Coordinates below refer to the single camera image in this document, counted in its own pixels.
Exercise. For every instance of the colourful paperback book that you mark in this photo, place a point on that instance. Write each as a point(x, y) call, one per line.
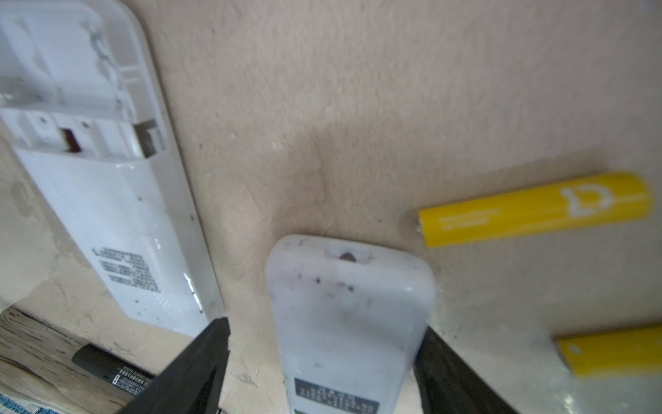
point(37, 368)

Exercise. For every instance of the red remote control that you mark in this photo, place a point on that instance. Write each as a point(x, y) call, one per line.
point(350, 319)

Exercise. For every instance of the white remote control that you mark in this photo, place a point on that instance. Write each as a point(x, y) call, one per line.
point(82, 100)

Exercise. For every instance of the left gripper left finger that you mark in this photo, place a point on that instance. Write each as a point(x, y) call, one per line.
point(193, 382)

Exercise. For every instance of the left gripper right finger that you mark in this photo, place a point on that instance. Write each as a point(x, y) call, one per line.
point(448, 385)

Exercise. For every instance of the yellow battery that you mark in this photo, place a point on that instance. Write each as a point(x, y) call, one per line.
point(588, 201)
point(623, 352)

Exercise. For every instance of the black white marker pen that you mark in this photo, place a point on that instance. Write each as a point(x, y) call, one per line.
point(112, 370)

